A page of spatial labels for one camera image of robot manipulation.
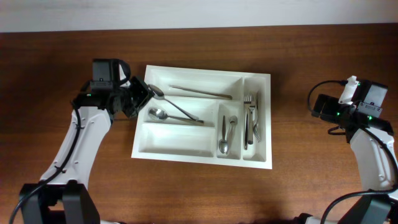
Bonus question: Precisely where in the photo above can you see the large steel spoon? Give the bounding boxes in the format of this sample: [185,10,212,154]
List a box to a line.
[147,108,205,124]
[148,84,199,121]

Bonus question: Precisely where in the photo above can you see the white plastic cutlery tray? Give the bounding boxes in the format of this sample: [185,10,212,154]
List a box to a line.
[131,65,272,169]

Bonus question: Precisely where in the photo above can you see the steel fork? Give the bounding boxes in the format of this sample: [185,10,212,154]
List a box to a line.
[248,92,256,145]
[253,91,261,142]
[244,94,250,151]

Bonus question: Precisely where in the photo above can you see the steel kitchen tongs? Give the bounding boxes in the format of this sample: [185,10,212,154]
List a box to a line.
[169,85,233,100]

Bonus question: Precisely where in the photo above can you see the small steel teaspoon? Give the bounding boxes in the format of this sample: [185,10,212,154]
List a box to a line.
[226,116,238,155]
[218,116,229,154]

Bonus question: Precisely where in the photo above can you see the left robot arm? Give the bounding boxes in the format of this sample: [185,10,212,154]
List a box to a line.
[9,58,153,223]

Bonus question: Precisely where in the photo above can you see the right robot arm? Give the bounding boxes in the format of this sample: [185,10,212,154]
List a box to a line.
[294,76,397,224]

